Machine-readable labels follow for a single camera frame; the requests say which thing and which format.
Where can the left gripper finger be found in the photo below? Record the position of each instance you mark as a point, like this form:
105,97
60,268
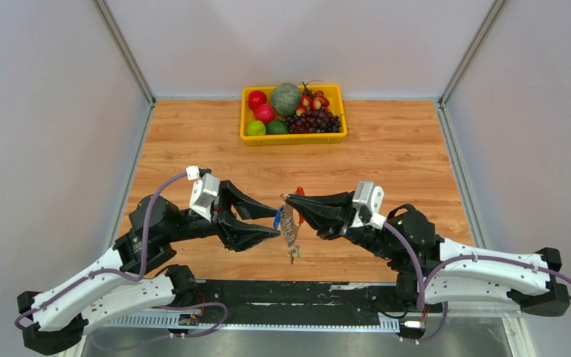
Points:
248,208
240,236

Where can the key with blue tag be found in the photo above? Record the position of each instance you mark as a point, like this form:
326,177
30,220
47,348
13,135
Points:
278,218

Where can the green melon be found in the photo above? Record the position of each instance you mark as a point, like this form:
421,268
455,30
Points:
285,98

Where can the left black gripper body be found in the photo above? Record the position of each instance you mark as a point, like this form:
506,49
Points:
222,217

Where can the light green lime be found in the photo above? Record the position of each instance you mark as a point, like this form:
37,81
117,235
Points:
255,128

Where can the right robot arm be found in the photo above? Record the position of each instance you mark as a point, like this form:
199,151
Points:
432,269

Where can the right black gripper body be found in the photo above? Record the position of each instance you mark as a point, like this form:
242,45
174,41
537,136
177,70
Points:
363,235

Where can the pink red apple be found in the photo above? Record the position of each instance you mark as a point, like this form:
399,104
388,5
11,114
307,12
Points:
264,113

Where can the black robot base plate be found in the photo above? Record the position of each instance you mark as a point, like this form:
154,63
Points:
297,302

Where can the dark purple grape bunch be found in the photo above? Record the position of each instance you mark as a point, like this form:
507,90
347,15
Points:
314,122

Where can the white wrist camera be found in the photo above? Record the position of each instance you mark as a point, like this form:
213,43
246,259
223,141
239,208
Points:
204,192
367,201

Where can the metal key organizer with rings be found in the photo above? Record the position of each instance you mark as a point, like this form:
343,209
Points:
290,224

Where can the red cherry cluster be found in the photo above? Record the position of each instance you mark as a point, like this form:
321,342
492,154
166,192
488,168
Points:
312,101

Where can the dark green avocado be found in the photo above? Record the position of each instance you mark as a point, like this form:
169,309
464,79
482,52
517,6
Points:
276,127

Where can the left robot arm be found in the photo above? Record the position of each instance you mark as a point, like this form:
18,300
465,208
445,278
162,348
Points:
136,273

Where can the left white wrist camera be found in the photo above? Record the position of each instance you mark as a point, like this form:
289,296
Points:
204,192

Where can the yellow plastic fruit tray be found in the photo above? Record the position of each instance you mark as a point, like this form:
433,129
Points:
333,94

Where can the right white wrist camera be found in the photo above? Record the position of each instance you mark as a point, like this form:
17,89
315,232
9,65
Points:
367,201

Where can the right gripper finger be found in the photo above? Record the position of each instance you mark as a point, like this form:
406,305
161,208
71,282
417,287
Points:
337,200
319,220

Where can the slotted grey cable duct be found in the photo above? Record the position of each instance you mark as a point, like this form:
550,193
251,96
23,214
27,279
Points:
158,319

